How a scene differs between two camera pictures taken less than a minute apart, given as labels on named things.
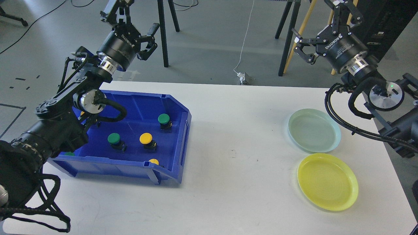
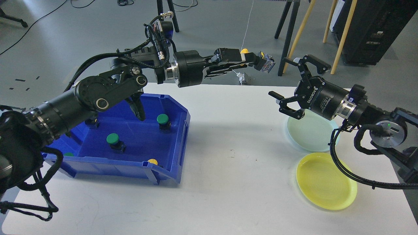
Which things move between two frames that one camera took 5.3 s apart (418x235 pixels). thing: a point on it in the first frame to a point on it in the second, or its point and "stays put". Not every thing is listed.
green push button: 117,145 stays put
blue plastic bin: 149,141 stays put
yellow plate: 329,180 stays put
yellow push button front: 154,160 stays put
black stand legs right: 294,17 stays put
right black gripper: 339,46 to 321,97
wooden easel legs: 333,71 stays put
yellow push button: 150,145 to 242,53
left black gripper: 121,45 to 188,65
